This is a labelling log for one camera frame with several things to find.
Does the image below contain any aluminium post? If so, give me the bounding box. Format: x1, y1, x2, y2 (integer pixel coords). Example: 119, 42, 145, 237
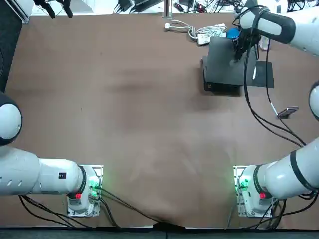
162, 0, 174, 20

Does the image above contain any white cable with plug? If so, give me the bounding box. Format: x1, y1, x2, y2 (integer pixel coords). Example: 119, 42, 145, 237
164, 20, 200, 40

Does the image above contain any black mouse pad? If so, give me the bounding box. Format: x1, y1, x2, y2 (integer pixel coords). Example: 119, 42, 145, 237
251, 61, 275, 89

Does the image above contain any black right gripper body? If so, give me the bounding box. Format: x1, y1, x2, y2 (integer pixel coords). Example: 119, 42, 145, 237
234, 26, 261, 47

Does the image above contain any white power strip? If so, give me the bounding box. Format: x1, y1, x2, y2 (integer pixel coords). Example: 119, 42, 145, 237
196, 23, 229, 45

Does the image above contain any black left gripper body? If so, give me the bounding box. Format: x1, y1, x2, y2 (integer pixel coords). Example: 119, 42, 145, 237
33, 0, 63, 6

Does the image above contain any blue desk lamp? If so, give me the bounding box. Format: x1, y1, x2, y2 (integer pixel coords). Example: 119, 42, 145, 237
227, 27, 242, 40

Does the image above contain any grey laptop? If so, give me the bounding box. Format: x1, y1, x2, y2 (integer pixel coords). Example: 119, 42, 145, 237
200, 36, 258, 92

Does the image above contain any black base cable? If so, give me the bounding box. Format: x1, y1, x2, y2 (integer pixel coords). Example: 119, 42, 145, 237
98, 188, 162, 224

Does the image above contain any grey power adapter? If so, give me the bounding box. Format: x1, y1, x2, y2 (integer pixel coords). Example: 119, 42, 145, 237
133, 0, 162, 7

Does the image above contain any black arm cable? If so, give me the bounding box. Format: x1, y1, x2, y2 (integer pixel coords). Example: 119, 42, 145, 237
243, 47, 304, 148
265, 37, 309, 146

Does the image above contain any black power adapter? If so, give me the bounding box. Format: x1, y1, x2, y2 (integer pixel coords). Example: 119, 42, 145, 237
117, 0, 133, 12

